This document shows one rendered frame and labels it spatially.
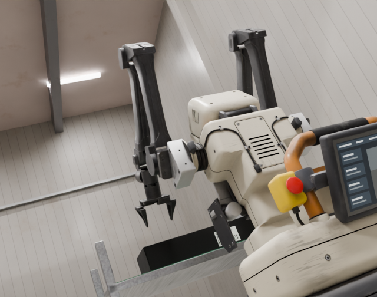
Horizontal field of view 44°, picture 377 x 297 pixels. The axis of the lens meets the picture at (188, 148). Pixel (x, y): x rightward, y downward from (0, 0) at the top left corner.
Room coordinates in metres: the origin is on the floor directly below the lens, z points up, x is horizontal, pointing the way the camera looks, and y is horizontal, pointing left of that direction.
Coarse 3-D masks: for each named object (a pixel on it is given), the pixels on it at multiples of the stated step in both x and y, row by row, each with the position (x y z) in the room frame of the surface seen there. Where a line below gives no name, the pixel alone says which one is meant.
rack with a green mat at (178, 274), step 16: (208, 256) 1.69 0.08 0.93; (224, 256) 1.75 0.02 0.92; (240, 256) 1.93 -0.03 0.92; (96, 272) 1.96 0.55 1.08; (112, 272) 1.57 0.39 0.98; (160, 272) 1.63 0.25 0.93; (176, 272) 1.67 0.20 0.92; (192, 272) 1.83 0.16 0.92; (208, 272) 2.02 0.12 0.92; (96, 288) 1.95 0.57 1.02; (112, 288) 1.56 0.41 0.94; (128, 288) 1.60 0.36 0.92; (144, 288) 1.74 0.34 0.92; (160, 288) 1.92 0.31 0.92
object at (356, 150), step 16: (352, 128) 0.90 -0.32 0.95; (368, 128) 0.91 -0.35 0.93; (320, 144) 0.89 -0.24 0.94; (336, 144) 0.88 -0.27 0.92; (352, 144) 0.90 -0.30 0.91; (368, 144) 0.92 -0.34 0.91; (336, 160) 0.89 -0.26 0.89; (352, 160) 0.91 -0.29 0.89; (368, 160) 0.93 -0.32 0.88; (304, 176) 0.92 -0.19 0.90; (320, 176) 0.92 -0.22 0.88; (336, 176) 0.90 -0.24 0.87; (352, 176) 0.92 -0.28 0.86; (368, 176) 0.94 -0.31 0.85; (336, 192) 0.91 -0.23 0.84; (352, 192) 0.92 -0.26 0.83; (368, 192) 0.94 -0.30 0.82; (336, 208) 0.93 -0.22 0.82; (352, 208) 0.93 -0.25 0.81; (368, 208) 0.95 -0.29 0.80
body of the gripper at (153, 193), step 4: (144, 184) 1.64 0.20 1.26; (148, 184) 1.62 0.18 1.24; (156, 184) 1.62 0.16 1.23; (144, 188) 1.63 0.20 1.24; (148, 188) 1.62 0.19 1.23; (152, 188) 1.62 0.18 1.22; (156, 188) 1.63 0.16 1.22; (148, 192) 1.63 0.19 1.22; (152, 192) 1.62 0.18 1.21; (156, 192) 1.63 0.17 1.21; (160, 192) 1.65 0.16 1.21; (148, 196) 1.63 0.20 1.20; (152, 196) 1.63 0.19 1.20; (156, 196) 1.63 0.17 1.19; (160, 196) 1.65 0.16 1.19; (164, 196) 1.65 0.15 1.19; (168, 196) 1.65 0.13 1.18; (140, 200) 1.65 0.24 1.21; (144, 200) 1.63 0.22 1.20; (148, 200) 1.62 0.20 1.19; (152, 200) 1.63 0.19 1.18; (156, 200) 1.64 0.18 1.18; (144, 204) 1.62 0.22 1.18
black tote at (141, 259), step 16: (240, 224) 1.90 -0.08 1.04; (176, 240) 1.79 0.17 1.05; (192, 240) 1.81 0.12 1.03; (208, 240) 1.84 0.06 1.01; (240, 240) 1.89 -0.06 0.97; (144, 256) 1.76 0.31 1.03; (160, 256) 1.76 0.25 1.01; (176, 256) 1.78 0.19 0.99; (192, 256) 1.81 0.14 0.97; (144, 272) 1.84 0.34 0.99
